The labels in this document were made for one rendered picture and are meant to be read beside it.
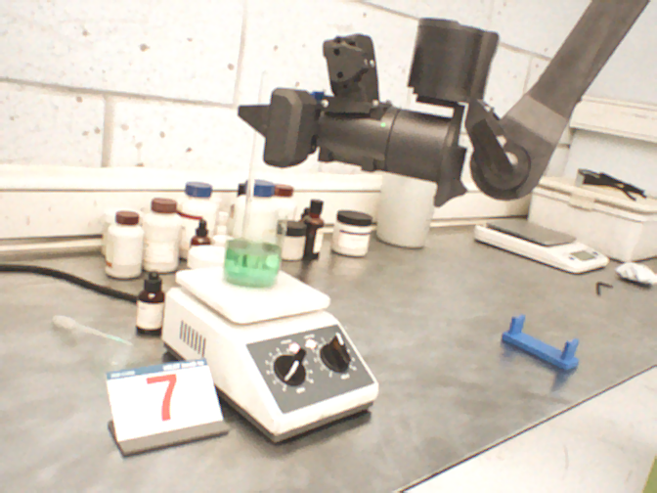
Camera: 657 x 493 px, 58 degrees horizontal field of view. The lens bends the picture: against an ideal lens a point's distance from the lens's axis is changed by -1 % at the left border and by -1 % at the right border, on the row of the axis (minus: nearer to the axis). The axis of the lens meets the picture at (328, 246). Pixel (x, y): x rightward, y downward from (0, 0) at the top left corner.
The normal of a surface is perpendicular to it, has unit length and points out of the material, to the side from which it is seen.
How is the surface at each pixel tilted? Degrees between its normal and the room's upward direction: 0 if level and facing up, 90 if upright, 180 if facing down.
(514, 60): 90
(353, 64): 93
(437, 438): 0
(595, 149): 91
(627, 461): 0
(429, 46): 90
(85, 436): 0
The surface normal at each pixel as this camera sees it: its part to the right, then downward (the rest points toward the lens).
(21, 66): 0.64, 0.31
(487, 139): -0.33, 0.20
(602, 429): 0.16, -0.95
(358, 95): 0.02, 0.33
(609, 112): -0.75, 0.06
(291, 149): 0.40, 0.31
